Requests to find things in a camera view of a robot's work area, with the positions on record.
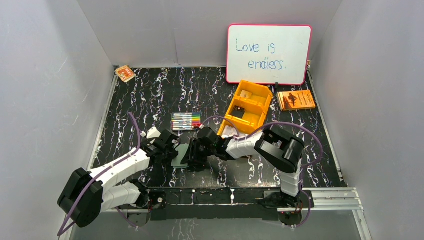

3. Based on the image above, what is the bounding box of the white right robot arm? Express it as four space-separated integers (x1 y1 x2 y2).
179 125 305 207

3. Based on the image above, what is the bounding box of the orange booklet with black figure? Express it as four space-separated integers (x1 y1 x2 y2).
277 89 317 111

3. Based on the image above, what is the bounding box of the small orange card pack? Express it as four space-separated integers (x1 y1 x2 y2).
115 65 136 83

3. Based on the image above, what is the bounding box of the gold VIP card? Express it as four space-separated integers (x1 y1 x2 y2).
240 90 253 99

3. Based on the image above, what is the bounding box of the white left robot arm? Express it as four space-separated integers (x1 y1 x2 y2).
57 127 179 228

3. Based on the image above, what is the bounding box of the coloured marker pen set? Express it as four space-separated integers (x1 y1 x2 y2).
171 112 202 131

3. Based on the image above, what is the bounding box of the black VIP card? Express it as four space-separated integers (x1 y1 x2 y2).
230 106 245 119

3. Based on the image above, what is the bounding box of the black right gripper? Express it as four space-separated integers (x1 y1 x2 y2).
180 137 216 167

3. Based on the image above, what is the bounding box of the white silver card stack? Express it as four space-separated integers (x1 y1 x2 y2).
221 125 238 138

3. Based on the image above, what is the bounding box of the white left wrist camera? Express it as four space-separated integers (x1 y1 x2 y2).
146 127 161 139

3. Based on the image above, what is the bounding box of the pink framed whiteboard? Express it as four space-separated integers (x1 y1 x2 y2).
226 24 313 86

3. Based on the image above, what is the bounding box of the black mounting base rail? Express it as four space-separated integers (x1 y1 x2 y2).
120 187 315 224

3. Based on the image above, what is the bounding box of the aluminium frame rail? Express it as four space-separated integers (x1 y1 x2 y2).
58 188 374 240

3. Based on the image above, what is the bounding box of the orange plastic bin tray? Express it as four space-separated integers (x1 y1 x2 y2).
218 80 273 136

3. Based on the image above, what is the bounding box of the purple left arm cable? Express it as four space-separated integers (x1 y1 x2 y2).
56 111 148 238

